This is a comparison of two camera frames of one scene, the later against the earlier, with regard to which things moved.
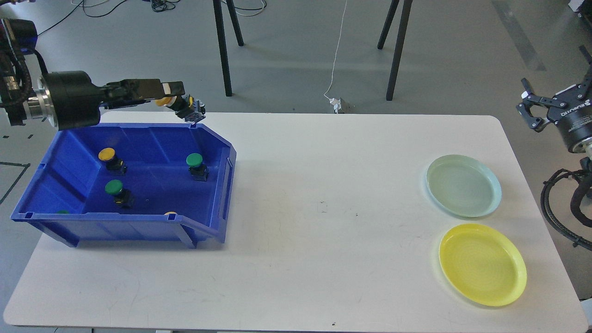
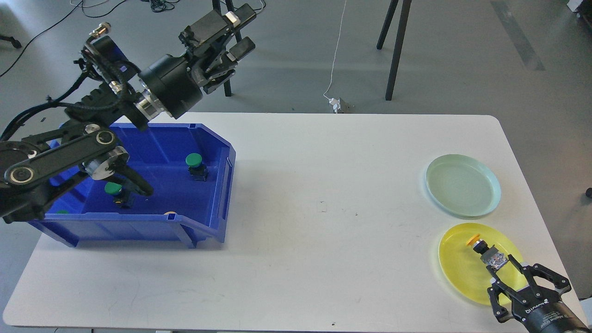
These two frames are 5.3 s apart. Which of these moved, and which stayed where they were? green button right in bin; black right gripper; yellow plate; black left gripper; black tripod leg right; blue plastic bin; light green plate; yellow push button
Moved: black left gripper; black right gripper; yellow push button
Stayed: light green plate; blue plastic bin; green button right in bin; yellow plate; black tripod leg right
